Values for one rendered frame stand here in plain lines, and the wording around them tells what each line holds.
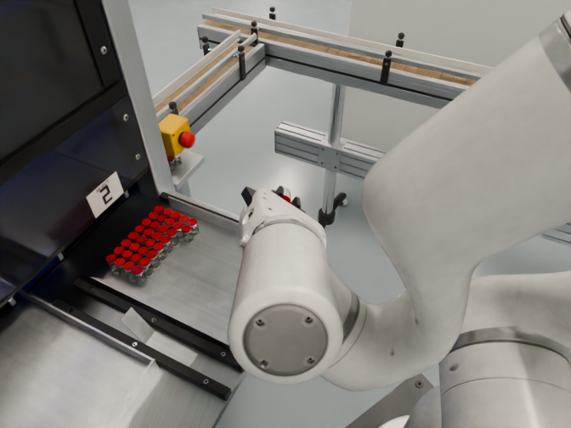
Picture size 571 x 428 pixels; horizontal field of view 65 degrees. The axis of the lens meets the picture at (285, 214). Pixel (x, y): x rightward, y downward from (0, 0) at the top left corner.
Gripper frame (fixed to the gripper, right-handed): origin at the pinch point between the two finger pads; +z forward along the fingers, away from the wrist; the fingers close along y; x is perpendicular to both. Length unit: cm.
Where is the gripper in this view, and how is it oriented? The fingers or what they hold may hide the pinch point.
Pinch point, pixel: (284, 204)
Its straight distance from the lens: 61.5
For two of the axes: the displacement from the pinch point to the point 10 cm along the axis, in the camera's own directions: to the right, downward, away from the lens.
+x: 5.7, -7.8, -2.7
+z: -0.1, -3.3, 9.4
